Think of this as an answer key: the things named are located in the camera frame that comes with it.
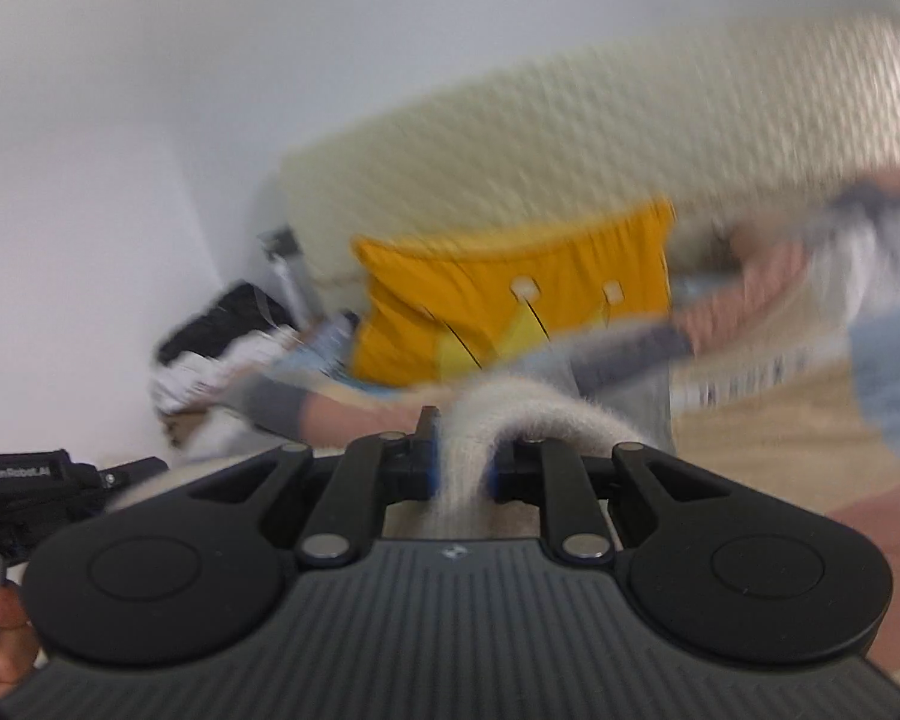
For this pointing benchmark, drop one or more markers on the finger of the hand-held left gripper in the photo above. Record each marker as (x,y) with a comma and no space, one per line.
(131,471)

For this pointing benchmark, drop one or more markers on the beige quilted headboard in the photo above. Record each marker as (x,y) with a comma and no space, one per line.
(570,135)

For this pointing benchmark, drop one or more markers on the yellow pillow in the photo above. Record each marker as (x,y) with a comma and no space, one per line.
(450,300)

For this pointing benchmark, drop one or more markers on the patchwork blanket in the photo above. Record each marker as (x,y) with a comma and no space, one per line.
(757,435)

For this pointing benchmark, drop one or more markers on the grey bedside object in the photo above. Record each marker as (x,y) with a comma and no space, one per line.
(285,270)

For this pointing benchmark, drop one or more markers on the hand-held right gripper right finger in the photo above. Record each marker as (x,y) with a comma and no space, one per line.
(504,481)

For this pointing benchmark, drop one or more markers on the person's left hand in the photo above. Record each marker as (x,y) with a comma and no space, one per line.
(4,641)

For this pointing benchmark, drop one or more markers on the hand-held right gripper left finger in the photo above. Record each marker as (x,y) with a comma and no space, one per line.
(433,465)

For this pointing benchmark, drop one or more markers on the cream striped fuzzy sweater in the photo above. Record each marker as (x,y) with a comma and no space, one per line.
(495,412)

